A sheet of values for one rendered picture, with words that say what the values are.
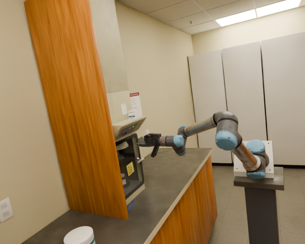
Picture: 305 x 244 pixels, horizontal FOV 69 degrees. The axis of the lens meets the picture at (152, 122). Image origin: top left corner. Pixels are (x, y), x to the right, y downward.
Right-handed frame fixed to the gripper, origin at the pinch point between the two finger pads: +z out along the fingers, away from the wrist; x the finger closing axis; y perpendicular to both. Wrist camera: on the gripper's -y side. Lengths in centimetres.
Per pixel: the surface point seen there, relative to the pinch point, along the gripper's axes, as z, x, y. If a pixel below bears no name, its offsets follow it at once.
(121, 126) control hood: -8.8, 27.2, 19.2
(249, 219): -68, -33, -70
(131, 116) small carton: -3.0, 6.3, 21.7
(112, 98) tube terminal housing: 2.5, 16.3, 36.2
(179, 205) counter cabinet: -24, -5, -48
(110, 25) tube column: 2, 5, 84
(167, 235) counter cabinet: -24, 20, -55
